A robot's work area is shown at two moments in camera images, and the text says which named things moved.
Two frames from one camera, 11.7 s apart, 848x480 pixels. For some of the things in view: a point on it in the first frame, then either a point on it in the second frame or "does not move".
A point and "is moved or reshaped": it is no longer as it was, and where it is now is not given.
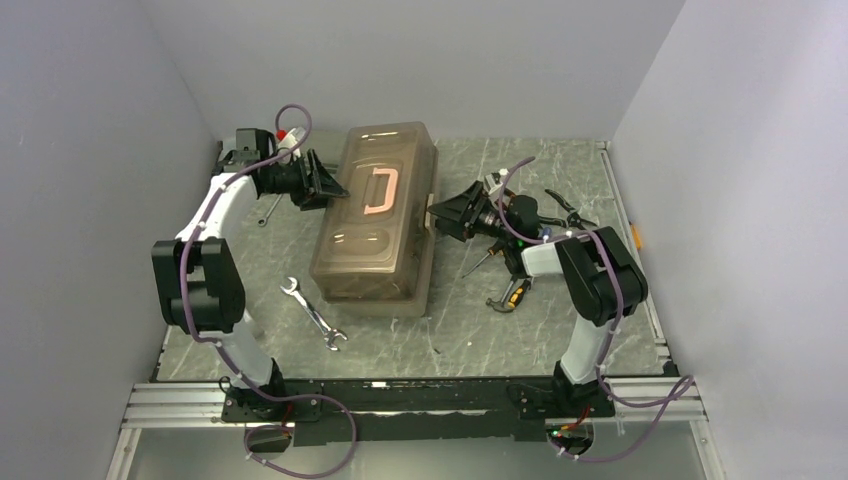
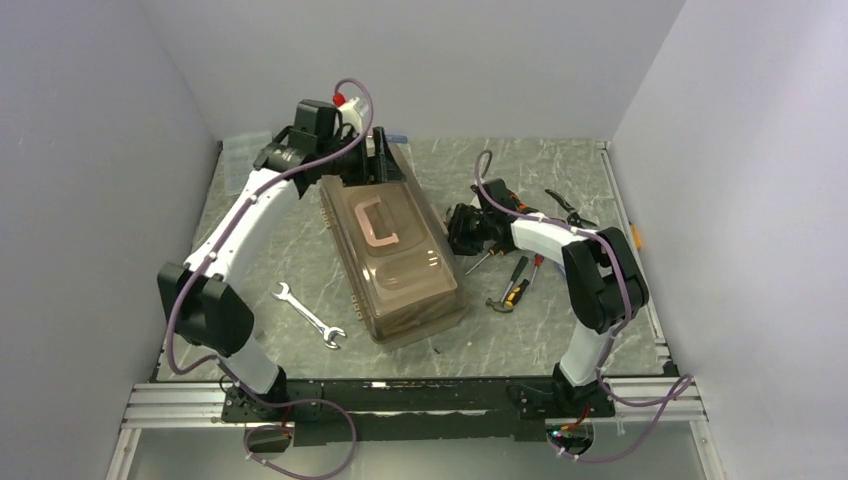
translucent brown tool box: (374, 251) is moved or reshaped
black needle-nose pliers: (572, 218) does not move
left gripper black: (322, 186) → (386, 170)
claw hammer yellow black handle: (513, 300) does not move
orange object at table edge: (637, 237) does not move
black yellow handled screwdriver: (492, 251) does not move
